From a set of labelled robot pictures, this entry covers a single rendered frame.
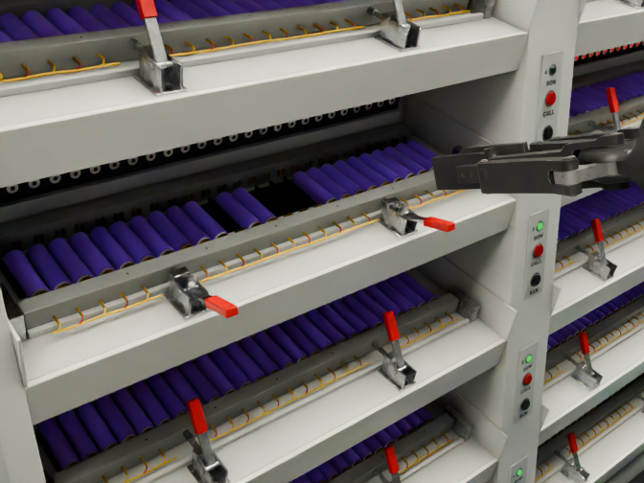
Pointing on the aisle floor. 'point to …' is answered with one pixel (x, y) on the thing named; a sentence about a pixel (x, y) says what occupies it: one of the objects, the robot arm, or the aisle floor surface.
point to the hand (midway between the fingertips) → (479, 166)
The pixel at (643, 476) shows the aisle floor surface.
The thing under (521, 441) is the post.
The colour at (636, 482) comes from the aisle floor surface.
